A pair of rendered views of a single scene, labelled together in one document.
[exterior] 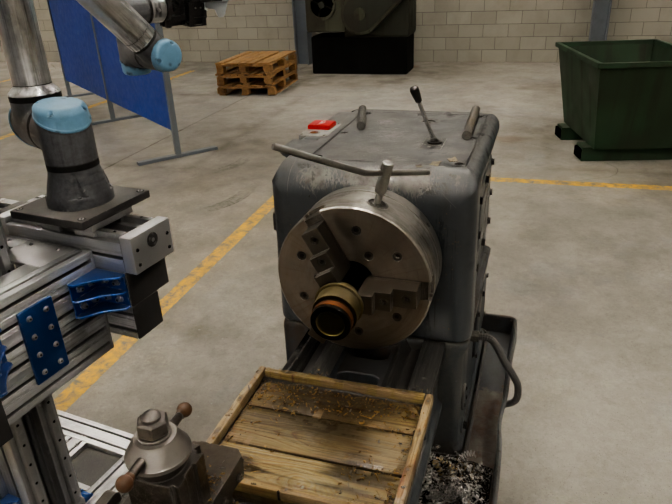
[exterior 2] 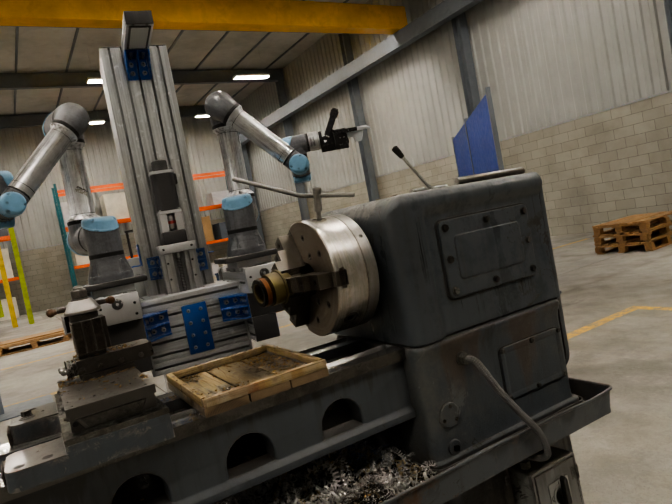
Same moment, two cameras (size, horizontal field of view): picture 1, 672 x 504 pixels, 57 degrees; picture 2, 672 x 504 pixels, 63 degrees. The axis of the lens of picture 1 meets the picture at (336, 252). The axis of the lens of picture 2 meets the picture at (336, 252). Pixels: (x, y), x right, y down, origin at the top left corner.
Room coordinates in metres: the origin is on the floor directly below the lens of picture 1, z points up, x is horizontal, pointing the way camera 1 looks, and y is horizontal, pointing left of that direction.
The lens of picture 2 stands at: (0.04, -1.07, 1.21)
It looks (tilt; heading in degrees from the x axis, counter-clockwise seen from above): 3 degrees down; 42
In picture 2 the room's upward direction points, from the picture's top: 11 degrees counter-clockwise
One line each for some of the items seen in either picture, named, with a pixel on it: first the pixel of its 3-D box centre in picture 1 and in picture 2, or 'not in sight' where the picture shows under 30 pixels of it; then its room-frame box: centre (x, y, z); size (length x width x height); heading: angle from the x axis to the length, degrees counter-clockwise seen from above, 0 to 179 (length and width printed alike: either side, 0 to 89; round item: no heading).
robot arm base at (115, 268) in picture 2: not in sight; (109, 266); (0.94, 0.81, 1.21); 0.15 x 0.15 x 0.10
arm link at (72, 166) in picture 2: not in sight; (76, 183); (0.95, 0.95, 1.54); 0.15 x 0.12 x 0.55; 86
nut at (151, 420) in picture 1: (152, 422); (78, 292); (0.58, 0.23, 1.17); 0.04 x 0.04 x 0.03
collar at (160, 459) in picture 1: (157, 444); (81, 306); (0.58, 0.23, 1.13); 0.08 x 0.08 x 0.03
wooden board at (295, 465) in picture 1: (318, 438); (242, 374); (0.85, 0.05, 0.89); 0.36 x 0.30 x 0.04; 71
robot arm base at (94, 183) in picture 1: (76, 179); (244, 241); (1.39, 0.60, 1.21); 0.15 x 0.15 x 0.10
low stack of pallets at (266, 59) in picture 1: (258, 72); (640, 231); (9.27, 1.01, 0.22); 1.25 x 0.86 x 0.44; 166
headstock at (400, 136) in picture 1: (394, 208); (433, 254); (1.50, -0.16, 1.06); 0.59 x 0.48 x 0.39; 161
